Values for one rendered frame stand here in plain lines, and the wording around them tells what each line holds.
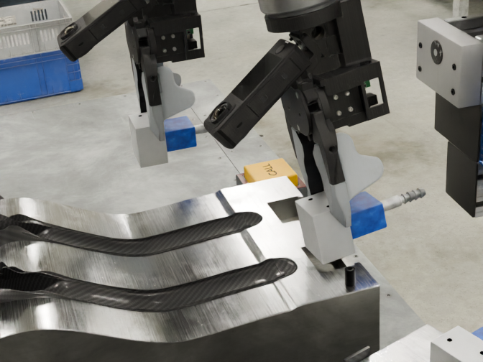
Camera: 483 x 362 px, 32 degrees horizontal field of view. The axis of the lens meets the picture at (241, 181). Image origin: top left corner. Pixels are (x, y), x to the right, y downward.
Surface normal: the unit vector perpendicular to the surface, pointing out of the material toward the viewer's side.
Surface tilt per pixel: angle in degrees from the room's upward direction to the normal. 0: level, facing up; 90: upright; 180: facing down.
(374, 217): 82
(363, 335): 90
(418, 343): 0
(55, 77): 91
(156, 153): 90
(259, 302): 3
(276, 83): 83
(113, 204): 0
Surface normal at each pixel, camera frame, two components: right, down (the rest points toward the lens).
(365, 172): 0.23, 0.11
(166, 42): 0.30, 0.41
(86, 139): -0.07, -0.89
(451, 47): -0.97, 0.18
